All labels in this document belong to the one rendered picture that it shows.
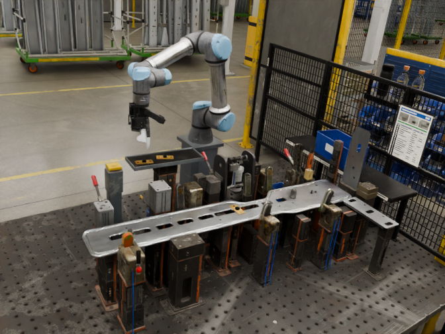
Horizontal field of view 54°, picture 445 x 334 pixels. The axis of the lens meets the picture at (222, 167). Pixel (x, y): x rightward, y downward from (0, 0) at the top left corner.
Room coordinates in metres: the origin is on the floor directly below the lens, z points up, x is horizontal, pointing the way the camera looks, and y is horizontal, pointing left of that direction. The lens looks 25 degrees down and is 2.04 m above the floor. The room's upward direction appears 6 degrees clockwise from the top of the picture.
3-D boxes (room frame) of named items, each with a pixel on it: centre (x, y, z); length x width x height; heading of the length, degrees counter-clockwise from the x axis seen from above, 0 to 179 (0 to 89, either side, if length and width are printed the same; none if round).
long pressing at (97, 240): (1.78, -0.08, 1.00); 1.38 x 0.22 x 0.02; 123
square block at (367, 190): (2.09, -0.78, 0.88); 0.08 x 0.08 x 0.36; 33
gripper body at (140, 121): (1.86, 0.40, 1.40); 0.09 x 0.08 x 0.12; 115
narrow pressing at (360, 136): (2.18, -0.71, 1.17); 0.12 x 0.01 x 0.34; 33
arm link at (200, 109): (2.40, 0.14, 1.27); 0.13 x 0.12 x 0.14; 52
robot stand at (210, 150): (2.40, 0.15, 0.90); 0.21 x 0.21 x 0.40; 38
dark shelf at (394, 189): (2.45, -0.74, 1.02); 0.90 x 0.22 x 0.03; 33
